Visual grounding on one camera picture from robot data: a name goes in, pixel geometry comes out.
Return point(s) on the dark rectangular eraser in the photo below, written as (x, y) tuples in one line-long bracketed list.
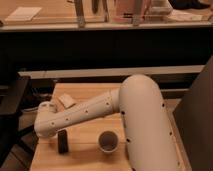
[(62, 142)]

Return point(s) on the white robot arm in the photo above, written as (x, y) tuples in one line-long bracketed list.
[(139, 101)]

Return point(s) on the white paper cup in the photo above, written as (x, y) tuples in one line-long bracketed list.
[(108, 142)]

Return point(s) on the dark panel at right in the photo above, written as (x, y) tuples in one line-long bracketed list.
[(194, 119)]

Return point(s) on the white paper sheet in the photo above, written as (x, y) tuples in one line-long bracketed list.
[(23, 14)]

